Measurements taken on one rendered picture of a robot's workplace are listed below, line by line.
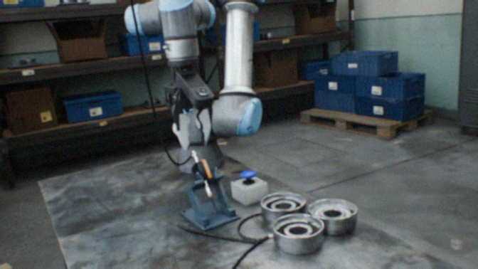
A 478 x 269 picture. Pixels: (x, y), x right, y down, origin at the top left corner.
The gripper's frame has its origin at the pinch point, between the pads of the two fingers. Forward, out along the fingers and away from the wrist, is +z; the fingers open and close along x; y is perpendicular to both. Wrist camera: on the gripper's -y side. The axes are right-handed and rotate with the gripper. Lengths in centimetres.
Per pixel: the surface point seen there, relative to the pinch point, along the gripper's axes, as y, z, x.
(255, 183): -2.1, 13.7, -14.3
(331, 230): -28.4, 17.2, -15.7
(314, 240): -31.6, 15.4, -8.2
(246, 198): -3.4, 16.3, -10.5
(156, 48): 324, -10, -120
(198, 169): -1.3, 5.9, 1.0
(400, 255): -42, 18, -20
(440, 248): 34, 97, -150
